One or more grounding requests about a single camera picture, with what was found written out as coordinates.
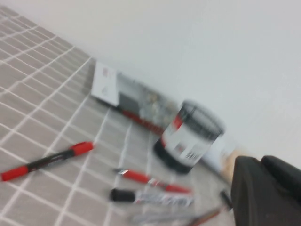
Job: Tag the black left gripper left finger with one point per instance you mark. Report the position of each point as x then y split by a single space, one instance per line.
258 200

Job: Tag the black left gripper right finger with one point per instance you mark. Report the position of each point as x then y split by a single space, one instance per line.
279 167

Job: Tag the red black marker pen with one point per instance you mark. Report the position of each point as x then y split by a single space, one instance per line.
47 160

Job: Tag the small white black-capped pen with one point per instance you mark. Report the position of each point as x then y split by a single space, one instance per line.
225 197

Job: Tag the black mesh pen holder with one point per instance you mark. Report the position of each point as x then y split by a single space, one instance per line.
188 136

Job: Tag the silver pen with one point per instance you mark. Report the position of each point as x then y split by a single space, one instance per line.
160 216

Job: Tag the red gel pen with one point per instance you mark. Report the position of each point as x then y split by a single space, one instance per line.
141 176

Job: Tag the red black striped pencil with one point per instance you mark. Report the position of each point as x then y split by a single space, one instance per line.
207 213

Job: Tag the black capped labelled marker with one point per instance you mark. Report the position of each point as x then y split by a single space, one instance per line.
150 197

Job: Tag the office photo brochure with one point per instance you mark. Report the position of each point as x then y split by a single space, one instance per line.
103 82

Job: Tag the grey white checked tablecloth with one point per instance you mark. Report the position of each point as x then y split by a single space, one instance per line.
47 106

